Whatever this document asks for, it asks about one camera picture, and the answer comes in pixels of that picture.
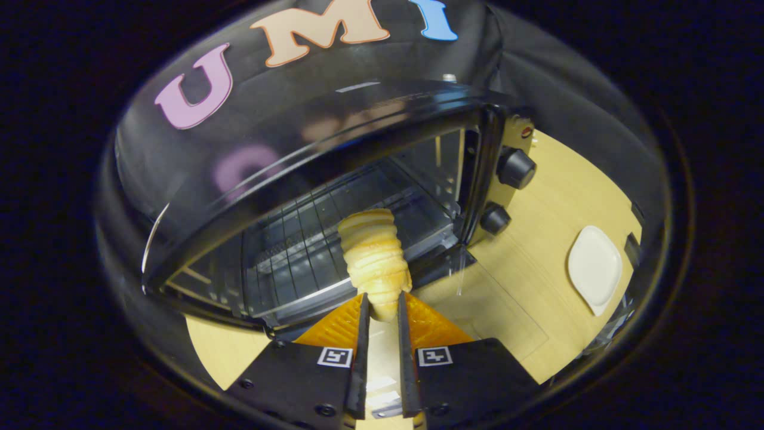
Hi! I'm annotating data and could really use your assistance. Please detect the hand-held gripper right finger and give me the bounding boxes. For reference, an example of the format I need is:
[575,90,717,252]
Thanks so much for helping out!
[397,291,541,430]

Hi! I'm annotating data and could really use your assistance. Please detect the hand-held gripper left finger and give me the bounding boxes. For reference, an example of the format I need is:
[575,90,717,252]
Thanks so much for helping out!
[226,293,371,430]

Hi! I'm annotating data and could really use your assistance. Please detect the golden croissant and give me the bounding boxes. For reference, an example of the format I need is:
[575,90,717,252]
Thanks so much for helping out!
[338,208,412,323]

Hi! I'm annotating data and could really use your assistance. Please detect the black toaster oven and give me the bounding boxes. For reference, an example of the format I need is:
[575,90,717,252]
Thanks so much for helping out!
[113,75,550,365]

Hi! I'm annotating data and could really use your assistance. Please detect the white plate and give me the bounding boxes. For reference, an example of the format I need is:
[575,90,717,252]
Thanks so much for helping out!
[567,225,623,317]

